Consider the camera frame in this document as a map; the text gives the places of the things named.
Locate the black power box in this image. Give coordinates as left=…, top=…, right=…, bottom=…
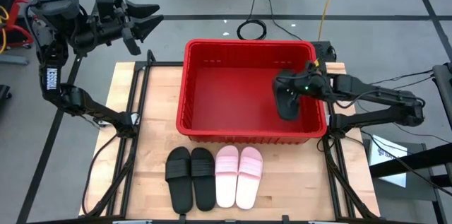
left=310, top=41, right=337, bottom=65

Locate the pink rubber slide sandal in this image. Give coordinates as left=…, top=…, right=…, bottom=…
left=235, top=146, right=264, bottom=211
left=214, top=145, right=240, bottom=208

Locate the yellow cable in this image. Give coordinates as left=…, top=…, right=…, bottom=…
left=316, top=0, right=340, bottom=41

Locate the black hanging cable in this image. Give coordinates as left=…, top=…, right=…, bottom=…
left=81, top=134, right=119, bottom=216

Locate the thin black floor cable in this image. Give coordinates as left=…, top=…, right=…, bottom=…
left=231, top=0, right=303, bottom=41

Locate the black coiled cable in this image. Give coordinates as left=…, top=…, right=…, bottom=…
left=235, top=18, right=268, bottom=41

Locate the red wheeled cart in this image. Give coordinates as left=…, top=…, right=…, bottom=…
left=0, top=0, right=35, bottom=50

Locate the black aluminium rig frame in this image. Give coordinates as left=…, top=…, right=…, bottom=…
left=79, top=49, right=381, bottom=224

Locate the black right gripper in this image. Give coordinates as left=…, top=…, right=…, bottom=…
left=280, top=69, right=335, bottom=112

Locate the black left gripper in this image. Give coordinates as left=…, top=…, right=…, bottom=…
left=76, top=0, right=165, bottom=57

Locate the gray post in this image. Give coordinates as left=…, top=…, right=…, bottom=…
left=432, top=63, right=452, bottom=129

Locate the white printed sheet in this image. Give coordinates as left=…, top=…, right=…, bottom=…
left=367, top=134, right=410, bottom=189

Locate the black rubber slide sandal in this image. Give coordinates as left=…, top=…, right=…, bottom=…
left=190, top=147, right=217, bottom=213
left=165, top=146, right=194, bottom=215
left=272, top=70, right=302, bottom=122

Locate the dark side table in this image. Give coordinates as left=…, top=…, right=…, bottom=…
left=363, top=138, right=452, bottom=224

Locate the red plastic bin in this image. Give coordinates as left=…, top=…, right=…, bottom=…
left=175, top=38, right=328, bottom=146

